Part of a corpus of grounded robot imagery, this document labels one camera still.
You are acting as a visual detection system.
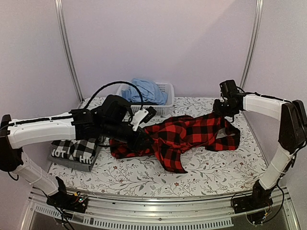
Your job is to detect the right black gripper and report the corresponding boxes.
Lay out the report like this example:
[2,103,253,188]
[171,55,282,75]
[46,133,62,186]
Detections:
[213,99,236,118]

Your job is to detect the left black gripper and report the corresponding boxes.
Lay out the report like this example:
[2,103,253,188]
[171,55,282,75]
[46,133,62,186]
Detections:
[102,120,155,152]

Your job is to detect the red black plaid shirt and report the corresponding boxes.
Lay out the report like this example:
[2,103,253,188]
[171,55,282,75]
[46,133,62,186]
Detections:
[109,113,240,173]

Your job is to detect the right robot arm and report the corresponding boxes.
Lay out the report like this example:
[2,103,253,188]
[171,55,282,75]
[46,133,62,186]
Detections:
[213,92,307,191]

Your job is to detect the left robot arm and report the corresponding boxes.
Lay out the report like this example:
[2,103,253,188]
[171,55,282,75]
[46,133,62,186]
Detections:
[0,109,153,208]

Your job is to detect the white plastic basket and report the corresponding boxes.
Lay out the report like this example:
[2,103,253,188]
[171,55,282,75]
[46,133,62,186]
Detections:
[116,83,175,116]

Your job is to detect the blue shirt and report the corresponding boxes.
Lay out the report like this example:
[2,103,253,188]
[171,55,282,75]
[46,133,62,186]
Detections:
[121,79,168,105]

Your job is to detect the folded grey shirt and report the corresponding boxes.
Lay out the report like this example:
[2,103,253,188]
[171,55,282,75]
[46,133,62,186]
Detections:
[48,138,105,172]

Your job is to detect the folded black white plaid shirt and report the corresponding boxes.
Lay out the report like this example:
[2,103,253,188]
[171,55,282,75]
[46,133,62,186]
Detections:
[51,138,101,164]

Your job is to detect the floral tablecloth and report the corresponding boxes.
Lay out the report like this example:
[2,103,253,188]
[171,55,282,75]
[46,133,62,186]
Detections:
[43,96,273,197]

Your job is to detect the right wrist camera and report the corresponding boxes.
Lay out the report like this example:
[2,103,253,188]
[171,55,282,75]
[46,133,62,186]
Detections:
[219,80,239,99]

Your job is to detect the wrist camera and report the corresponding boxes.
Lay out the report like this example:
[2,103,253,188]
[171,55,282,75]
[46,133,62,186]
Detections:
[219,80,239,99]
[101,95,156,131]

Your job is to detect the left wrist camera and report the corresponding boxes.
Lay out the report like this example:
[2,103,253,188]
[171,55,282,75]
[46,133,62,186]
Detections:
[101,95,156,131]

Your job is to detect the aluminium front rail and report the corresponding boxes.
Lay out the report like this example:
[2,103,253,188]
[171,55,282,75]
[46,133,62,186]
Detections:
[21,188,302,230]

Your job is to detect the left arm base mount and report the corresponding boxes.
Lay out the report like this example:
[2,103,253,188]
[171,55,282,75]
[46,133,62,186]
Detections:
[47,184,88,213]

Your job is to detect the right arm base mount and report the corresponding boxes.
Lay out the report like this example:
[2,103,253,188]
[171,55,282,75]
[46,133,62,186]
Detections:
[230,193,273,225]

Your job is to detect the right aluminium post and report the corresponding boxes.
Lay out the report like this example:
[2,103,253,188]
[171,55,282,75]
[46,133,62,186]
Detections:
[240,0,264,89]

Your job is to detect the aluminium post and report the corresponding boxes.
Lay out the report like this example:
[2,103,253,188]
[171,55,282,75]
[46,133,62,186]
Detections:
[54,0,84,102]
[240,0,264,89]

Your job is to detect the left aluminium post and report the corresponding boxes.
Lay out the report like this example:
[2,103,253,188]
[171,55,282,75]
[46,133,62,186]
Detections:
[54,0,84,102]

